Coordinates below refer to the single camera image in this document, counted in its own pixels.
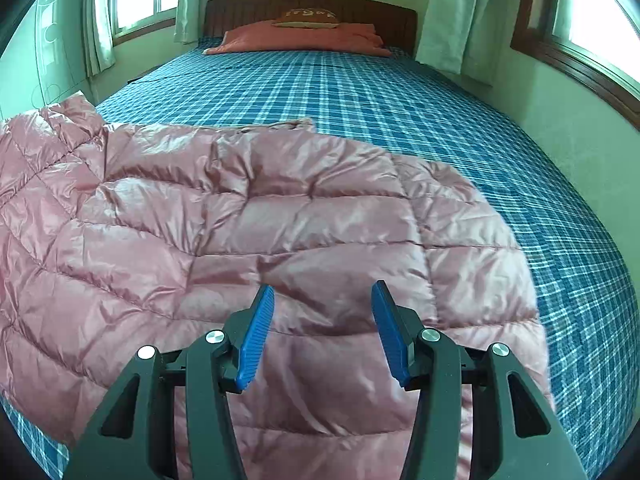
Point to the white wardrobe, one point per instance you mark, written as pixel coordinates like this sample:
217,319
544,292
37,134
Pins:
45,50

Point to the pale green curtain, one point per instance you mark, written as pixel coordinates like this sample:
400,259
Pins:
99,20
189,0
460,15

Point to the folded red blanket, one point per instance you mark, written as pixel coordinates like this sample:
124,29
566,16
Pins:
300,37

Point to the blue plaid bed sheet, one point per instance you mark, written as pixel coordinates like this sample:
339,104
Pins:
400,110

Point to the pink puffer jacket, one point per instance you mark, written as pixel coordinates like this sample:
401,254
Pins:
250,220

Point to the window with dark wooden frame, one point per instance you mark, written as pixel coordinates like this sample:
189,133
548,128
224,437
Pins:
590,10

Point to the wooden headboard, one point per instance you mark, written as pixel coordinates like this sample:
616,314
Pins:
250,10

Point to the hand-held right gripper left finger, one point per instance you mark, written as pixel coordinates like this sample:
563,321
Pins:
255,340

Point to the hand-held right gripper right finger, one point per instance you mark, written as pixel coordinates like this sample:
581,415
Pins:
390,335

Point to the brown patterned pillow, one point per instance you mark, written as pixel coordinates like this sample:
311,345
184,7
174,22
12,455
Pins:
305,17

